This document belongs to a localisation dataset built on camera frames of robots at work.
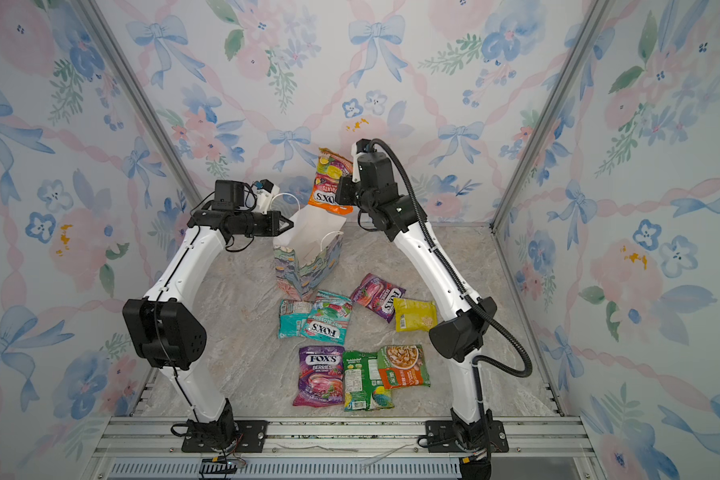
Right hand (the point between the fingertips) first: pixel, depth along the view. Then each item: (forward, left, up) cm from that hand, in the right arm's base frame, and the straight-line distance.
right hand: (340, 177), depth 75 cm
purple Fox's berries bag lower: (-37, +5, -37) cm, 52 cm away
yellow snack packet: (-19, -21, -36) cm, 46 cm away
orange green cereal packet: (-33, -17, -40) cm, 54 cm away
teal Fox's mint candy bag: (-20, +5, -37) cm, 42 cm away
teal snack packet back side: (-19, +16, -38) cm, 46 cm away
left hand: (-2, +14, -13) cm, 19 cm away
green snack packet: (-39, -6, -38) cm, 55 cm away
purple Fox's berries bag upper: (-10, -11, -38) cm, 41 cm away
